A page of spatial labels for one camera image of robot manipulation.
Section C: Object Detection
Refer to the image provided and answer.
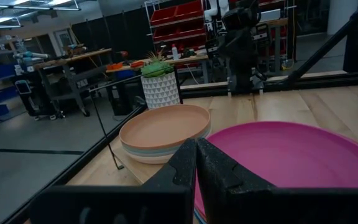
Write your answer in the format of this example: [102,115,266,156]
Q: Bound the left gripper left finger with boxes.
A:
[141,138,198,224]

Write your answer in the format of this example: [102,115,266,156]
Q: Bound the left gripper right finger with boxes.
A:
[196,138,276,224]

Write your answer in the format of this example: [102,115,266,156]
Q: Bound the green plate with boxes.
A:
[121,130,213,157]

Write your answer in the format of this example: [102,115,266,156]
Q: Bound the blue plate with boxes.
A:
[193,207,209,224]

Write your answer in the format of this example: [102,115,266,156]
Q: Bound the pink plate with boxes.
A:
[194,121,358,223]

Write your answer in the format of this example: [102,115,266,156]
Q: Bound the white robot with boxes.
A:
[203,0,230,32]

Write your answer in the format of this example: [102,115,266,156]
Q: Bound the cream plate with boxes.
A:
[126,146,180,165]

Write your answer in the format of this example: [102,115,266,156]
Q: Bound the peach plate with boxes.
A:
[119,104,212,152]

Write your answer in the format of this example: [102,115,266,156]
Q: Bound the rack with red bins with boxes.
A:
[144,0,291,68]

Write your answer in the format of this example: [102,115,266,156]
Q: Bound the wooden workbench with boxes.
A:
[32,47,113,118]
[106,54,210,85]

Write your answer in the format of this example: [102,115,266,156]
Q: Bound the white bottle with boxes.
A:
[171,43,180,61]

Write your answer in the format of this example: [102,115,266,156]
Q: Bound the succulent in white patterned pot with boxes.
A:
[140,49,181,110]

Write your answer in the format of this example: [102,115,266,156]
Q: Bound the white column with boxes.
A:
[326,0,358,35]

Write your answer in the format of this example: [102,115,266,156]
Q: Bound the black stand with screen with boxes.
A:
[14,79,65,121]

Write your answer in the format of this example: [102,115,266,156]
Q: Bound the black diagonal frame strut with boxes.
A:
[286,0,358,90]

